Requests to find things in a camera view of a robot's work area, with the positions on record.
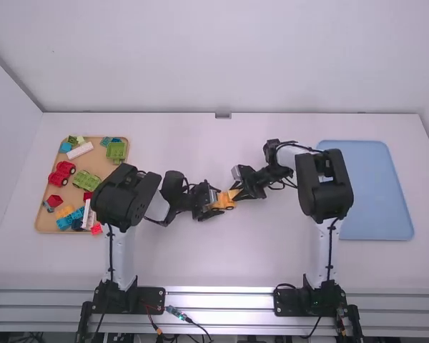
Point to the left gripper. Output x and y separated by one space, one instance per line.
200 200

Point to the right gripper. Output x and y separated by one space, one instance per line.
254 182

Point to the yellow toy car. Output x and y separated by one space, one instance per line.
223 202

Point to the yellow toy brick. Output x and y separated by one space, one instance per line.
64 212

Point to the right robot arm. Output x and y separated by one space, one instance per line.
323 186

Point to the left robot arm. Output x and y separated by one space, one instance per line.
119 200

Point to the silver rails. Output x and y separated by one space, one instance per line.
221 303

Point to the small blue circuit board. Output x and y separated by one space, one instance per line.
175 312

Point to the large light green toy brick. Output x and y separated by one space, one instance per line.
116 150

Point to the pink toy brick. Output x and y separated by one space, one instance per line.
97 228

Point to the white toy brick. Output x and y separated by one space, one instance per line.
80 150
88 214

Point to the blue mat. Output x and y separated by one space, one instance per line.
370 193

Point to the small red toy brick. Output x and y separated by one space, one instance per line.
88 196

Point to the teal toy brick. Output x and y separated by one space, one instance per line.
105 141
63 223
65 148

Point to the green toy car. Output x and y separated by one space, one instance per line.
87 179

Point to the dark blue toy brick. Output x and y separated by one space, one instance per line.
77 225

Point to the tan tray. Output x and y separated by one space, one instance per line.
78 166

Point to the red toy car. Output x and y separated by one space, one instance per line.
61 174

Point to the dark green toy brick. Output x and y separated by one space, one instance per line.
73 139

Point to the grey toy brick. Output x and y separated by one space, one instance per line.
48 207

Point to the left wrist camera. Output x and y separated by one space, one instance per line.
214 196

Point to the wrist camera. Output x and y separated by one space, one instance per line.
236 173
214 196

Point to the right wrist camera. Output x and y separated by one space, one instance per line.
236 173

